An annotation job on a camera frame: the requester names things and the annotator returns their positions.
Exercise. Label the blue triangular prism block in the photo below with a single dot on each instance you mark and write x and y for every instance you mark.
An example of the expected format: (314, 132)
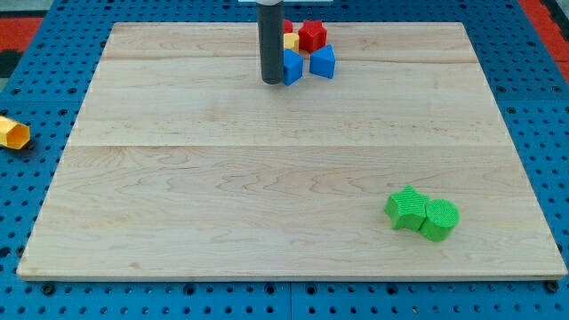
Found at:
(322, 62)

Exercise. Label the red block behind rod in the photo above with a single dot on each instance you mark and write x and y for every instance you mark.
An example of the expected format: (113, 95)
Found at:
(287, 26)

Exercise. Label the yellow block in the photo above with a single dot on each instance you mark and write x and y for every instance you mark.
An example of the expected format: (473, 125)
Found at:
(291, 42)

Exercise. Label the red star block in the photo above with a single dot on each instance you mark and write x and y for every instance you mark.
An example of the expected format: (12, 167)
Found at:
(313, 35)

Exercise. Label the light wooden board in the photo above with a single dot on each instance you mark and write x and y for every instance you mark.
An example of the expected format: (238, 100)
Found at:
(183, 166)

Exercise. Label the blue cube block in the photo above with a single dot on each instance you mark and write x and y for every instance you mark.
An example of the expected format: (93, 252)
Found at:
(293, 66)

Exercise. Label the yellow hexagonal tube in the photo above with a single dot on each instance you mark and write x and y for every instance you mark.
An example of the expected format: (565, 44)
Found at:
(14, 135)

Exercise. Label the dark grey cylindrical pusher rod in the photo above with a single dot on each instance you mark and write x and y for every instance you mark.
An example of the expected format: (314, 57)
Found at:
(270, 29)

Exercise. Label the green cylinder block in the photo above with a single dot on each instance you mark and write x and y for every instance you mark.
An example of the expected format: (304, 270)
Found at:
(442, 216)

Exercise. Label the green star block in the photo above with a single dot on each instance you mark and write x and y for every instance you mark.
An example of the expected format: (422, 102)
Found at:
(406, 208)

